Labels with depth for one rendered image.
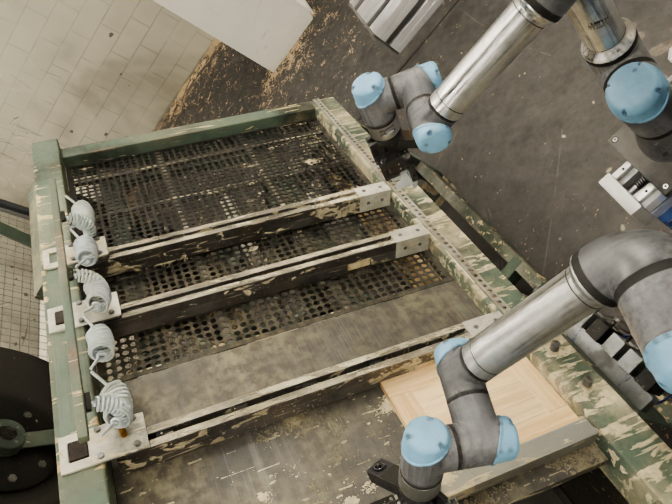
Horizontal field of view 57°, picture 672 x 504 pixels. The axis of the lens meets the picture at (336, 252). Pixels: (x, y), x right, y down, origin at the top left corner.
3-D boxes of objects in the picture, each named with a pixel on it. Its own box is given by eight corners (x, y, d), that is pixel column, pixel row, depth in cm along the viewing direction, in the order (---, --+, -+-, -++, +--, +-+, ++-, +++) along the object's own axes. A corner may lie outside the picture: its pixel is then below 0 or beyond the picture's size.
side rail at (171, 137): (316, 129, 289) (315, 108, 282) (69, 180, 257) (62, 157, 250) (310, 122, 295) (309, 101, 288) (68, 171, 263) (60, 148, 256)
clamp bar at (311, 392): (511, 346, 176) (526, 283, 161) (74, 500, 141) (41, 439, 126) (491, 323, 183) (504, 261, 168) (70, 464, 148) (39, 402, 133)
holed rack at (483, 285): (537, 339, 171) (538, 338, 171) (528, 342, 171) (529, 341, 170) (318, 99, 290) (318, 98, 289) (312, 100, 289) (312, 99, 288)
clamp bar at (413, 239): (431, 252, 209) (437, 193, 194) (60, 359, 174) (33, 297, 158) (416, 236, 216) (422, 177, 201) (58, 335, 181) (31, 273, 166)
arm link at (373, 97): (388, 84, 132) (350, 98, 134) (402, 121, 140) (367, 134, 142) (382, 63, 137) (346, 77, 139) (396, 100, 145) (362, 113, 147)
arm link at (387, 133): (389, 102, 146) (401, 120, 140) (394, 116, 149) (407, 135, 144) (360, 117, 146) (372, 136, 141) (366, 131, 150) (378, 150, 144)
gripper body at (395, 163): (377, 166, 159) (361, 132, 150) (406, 150, 158) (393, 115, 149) (387, 184, 154) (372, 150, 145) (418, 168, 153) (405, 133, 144)
